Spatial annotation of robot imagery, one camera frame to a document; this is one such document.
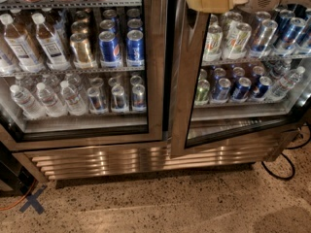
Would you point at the silver blue can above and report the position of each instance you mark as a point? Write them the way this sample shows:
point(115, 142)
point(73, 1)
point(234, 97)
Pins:
point(262, 37)
point(287, 34)

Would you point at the blue Pepsi can right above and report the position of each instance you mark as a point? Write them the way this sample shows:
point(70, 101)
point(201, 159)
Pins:
point(135, 48)

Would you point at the tea bottle white cap right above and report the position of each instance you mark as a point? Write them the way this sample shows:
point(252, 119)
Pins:
point(49, 40)

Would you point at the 7up can left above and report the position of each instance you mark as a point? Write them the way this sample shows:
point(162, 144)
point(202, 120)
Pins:
point(212, 48)

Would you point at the water bottle right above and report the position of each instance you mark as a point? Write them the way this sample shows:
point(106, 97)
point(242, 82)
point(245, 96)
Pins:
point(74, 101)

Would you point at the silver blue can upper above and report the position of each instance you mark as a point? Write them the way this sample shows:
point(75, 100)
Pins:
point(262, 37)

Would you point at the blue can lower left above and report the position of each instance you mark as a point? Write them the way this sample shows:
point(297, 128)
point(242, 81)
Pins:
point(221, 91)

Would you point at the blue tape cross mark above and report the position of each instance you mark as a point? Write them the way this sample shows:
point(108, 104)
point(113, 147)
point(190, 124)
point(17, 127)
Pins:
point(32, 201)

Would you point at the silver energy can middle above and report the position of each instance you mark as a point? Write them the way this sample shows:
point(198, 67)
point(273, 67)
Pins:
point(119, 101)

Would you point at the water bottle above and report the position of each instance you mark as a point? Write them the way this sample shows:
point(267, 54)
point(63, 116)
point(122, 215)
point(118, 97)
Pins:
point(51, 101)
point(27, 102)
point(74, 101)

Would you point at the blue pepsi can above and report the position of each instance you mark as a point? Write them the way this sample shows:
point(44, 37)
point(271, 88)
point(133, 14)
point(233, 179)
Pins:
point(135, 48)
point(110, 49)

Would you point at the glass fridge door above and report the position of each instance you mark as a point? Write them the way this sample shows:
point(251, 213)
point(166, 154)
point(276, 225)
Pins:
point(91, 17)
point(238, 125)

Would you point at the blue can lower middle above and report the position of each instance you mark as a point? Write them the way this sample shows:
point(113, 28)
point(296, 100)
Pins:
point(241, 89)

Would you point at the water bottle left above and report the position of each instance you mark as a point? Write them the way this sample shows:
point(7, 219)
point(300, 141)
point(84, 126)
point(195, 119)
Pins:
point(27, 102)

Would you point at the silver energy can right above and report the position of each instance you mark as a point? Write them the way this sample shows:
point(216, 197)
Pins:
point(138, 97)

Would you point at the water bottle right compartment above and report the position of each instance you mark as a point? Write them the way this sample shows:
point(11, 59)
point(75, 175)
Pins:
point(280, 89)

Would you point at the silver blue can far right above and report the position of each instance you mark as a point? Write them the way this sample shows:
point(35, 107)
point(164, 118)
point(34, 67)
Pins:
point(287, 34)

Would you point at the silver energy can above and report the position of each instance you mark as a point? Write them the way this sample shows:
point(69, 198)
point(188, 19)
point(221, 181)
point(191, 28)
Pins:
point(97, 101)
point(119, 101)
point(138, 97)

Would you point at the tea bottle white cap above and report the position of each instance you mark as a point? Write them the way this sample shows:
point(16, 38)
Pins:
point(22, 45)
point(49, 40)

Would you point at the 7up can right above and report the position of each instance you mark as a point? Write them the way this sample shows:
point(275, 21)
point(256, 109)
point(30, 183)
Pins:
point(236, 41)

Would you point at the stainless steel display fridge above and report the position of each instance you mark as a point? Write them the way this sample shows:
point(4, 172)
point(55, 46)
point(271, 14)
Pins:
point(104, 160)

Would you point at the tea bottle white cap left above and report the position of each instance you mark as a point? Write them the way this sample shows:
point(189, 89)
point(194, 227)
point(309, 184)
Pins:
point(22, 45)

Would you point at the green soda can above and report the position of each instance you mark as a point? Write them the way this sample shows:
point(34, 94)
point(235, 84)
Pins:
point(202, 92)

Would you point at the water bottle middle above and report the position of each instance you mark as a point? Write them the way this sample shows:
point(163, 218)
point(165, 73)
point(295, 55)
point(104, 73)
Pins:
point(51, 101)

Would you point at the blue can lower right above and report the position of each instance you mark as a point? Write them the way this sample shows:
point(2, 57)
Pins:
point(260, 88)

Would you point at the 7up can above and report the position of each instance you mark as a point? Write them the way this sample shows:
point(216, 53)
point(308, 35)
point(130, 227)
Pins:
point(212, 48)
point(236, 41)

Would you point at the silver energy can left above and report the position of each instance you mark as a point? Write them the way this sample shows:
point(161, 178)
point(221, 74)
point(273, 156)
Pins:
point(97, 101)

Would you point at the blue Pepsi can left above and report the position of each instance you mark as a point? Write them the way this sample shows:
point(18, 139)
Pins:
point(110, 49)

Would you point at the gold soda can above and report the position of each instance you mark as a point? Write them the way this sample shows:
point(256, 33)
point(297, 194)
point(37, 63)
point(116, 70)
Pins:
point(83, 56)

